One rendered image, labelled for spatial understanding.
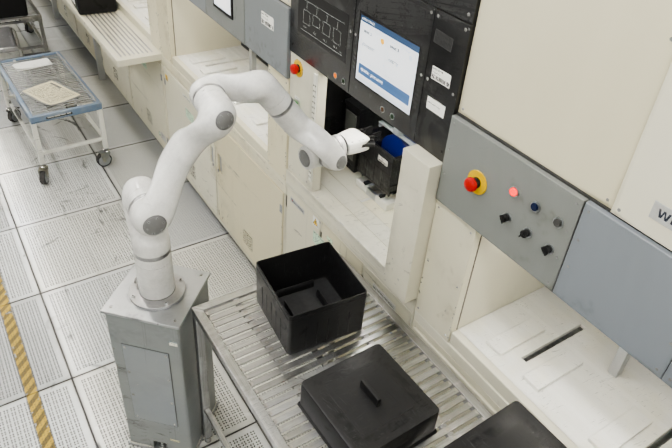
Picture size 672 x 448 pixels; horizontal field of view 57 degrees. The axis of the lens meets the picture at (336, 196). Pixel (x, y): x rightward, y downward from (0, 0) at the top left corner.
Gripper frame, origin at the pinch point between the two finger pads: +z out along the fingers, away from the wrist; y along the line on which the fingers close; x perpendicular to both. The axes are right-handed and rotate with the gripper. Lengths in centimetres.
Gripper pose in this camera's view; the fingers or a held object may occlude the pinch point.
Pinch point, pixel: (372, 133)
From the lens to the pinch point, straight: 231.5
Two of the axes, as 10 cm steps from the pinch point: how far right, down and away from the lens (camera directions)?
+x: 0.7, -8.1, -5.8
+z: 7.6, -3.3, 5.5
